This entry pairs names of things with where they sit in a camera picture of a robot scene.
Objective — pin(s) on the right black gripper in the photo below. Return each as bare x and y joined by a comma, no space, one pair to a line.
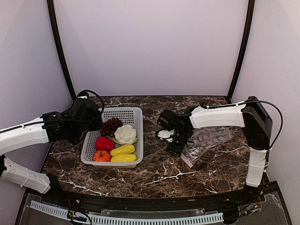
176,150

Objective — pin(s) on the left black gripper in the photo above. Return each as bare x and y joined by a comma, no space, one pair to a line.
98,123

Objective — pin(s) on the clear zip top bag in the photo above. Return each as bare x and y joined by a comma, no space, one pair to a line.
202,140

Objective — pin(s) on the white cauliflower with leaves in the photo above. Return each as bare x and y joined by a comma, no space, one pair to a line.
125,135

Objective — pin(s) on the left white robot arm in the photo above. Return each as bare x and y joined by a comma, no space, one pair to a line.
47,128

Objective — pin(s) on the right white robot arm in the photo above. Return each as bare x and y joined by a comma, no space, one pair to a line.
249,115

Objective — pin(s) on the dark red grape bunch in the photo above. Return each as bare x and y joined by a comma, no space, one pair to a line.
109,127

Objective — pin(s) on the red bell pepper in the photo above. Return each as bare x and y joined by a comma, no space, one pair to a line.
103,143

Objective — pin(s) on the small orange pumpkin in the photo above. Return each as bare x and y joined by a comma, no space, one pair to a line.
102,156

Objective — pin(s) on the upper yellow squash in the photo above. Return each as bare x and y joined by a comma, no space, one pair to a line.
124,149

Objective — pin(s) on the yellow squash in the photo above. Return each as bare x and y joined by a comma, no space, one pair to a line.
124,149
124,158

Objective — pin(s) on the lower yellow squash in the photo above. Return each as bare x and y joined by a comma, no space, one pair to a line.
124,158

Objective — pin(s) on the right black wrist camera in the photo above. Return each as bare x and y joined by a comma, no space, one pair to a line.
167,119

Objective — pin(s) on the black curved front rail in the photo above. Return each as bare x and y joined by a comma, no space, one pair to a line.
230,201

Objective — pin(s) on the white slotted cable duct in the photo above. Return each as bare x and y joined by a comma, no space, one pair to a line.
122,217

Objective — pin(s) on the left black frame post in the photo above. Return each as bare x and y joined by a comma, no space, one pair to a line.
59,48

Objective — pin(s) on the black frame post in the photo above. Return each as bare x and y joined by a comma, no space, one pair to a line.
242,51
59,48

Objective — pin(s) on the right black frame post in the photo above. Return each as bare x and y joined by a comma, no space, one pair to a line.
242,51

